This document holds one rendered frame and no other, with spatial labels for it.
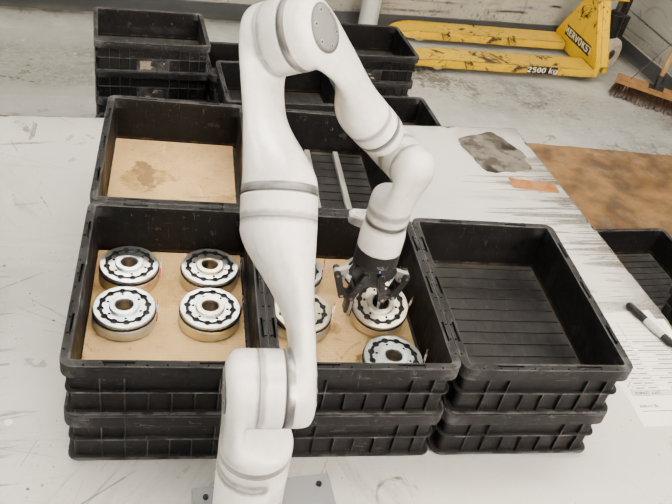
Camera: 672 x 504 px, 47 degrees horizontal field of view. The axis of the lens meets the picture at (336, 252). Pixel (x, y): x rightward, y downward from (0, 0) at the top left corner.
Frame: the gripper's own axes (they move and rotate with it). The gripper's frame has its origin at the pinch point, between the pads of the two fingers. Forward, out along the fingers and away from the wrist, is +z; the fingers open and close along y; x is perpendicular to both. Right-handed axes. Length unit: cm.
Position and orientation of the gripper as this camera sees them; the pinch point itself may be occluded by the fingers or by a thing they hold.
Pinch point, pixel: (362, 306)
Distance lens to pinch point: 136.7
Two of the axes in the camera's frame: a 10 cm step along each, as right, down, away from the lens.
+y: 9.7, 0.6, 2.2
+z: -1.8, 7.6, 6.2
